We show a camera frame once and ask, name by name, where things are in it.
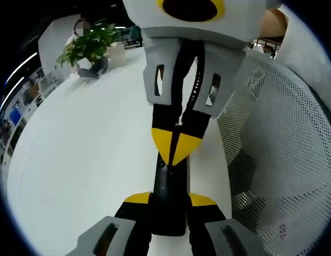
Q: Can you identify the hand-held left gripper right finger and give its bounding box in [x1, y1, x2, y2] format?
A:
[186, 192, 270, 256]

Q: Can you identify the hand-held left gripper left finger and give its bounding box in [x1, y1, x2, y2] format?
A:
[65, 191, 155, 256]

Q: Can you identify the black remote control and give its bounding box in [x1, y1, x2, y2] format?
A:
[152, 151, 192, 237]

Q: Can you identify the person's right hand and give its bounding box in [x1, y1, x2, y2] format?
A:
[260, 7, 289, 41]

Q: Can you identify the person's white shirt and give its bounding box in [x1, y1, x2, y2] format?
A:
[277, 5, 331, 107]

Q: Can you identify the dark green chair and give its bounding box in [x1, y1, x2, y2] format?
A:
[123, 26, 144, 50]

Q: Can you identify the white mesh chair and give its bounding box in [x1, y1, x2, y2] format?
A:
[215, 52, 331, 256]

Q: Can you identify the green potted plant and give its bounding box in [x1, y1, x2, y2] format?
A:
[55, 18, 121, 79]

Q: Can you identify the white square pillar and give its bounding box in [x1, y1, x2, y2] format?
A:
[37, 20, 78, 82]

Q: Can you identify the blue box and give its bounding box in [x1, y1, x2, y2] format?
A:
[9, 107, 22, 125]

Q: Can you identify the long ceiling strip light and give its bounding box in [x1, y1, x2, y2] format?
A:
[5, 52, 38, 84]
[0, 76, 25, 114]

